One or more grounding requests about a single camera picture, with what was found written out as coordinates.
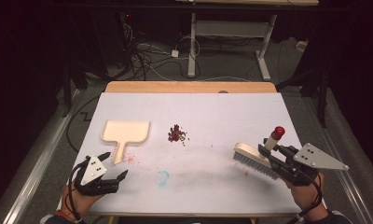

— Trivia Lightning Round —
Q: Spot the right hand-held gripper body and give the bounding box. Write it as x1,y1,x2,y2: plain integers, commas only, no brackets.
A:
277,143,351,188

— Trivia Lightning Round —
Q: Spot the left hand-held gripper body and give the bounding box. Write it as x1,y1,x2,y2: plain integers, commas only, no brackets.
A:
71,155,120,197

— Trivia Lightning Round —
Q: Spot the cream brush with red-tipped handle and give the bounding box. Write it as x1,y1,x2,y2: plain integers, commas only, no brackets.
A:
232,125,286,181

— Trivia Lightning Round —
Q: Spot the cream plastic dustpan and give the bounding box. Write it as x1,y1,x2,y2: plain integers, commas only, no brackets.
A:
100,119,151,165

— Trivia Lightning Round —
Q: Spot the pile of red beans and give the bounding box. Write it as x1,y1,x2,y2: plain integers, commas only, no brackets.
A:
167,124,190,147

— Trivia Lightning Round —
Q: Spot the person's left hand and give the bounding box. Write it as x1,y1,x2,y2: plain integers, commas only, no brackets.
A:
61,183,104,218

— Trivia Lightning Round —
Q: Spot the person's right hand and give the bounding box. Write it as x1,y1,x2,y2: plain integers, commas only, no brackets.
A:
283,172,327,217

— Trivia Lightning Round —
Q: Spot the black stand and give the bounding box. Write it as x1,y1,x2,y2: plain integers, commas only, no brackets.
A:
276,59,331,129
62,62,75,119

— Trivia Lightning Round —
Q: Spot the wooden table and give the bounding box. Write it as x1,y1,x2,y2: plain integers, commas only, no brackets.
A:
104,81,278,94

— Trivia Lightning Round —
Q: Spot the white-framed desk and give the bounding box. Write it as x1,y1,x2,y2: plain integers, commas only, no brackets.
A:
174,0,320,82

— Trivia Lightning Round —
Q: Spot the left hand-held gripper cable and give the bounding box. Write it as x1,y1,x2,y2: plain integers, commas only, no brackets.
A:
67,161,84,224

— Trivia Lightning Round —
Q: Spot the hand-held gripper cable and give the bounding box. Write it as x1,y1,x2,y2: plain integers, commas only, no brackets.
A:
286,172,325,224
67,161,84,224

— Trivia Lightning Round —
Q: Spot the right hand-held gripper cable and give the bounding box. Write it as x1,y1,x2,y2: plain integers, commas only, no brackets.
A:
286,172,325,224

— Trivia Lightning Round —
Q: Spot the metal floor rail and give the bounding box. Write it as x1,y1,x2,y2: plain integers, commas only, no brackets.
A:
1,89,83,224
302,96,373,224

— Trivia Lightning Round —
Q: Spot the black floor cable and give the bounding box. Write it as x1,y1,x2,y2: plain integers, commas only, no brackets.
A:
65,94,101,153

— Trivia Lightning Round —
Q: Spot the red bracelet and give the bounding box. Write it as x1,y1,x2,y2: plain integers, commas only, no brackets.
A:
54,210,76,222

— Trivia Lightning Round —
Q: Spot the tangle of floor cables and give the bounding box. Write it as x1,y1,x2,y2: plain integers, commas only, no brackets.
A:
120,21,202,82

